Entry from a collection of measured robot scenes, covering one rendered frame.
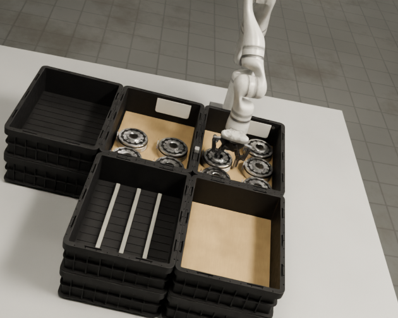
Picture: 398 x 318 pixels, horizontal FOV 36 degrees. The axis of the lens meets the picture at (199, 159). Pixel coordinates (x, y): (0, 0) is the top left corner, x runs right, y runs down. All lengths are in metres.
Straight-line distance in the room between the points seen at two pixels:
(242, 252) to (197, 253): 0.14
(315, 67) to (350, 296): 2.91
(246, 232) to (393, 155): 2.32
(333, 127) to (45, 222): 1.38
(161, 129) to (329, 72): 2.70
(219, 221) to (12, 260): 0.63
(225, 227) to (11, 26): 2.83
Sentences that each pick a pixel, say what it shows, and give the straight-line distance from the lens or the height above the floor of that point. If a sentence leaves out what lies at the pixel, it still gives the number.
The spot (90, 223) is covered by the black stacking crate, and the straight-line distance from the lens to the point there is 1.84.
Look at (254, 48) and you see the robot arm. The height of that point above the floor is 1.27.
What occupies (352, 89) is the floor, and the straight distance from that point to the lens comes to 4.66.
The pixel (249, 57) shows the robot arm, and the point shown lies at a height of 1.25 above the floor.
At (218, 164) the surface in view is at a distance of 2.10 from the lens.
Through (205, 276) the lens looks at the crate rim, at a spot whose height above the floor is 0.93.
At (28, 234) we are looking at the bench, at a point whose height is 0.70.
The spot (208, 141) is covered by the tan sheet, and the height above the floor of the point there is 0.83.
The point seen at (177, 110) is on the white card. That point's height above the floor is 0.89.
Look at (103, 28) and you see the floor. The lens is 4.55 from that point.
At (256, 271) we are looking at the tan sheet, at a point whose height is 0.83.
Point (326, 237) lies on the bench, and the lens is 2.23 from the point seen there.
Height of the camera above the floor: 2.15
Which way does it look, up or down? 38 degrees down
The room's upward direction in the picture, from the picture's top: 16 degrees clockwise
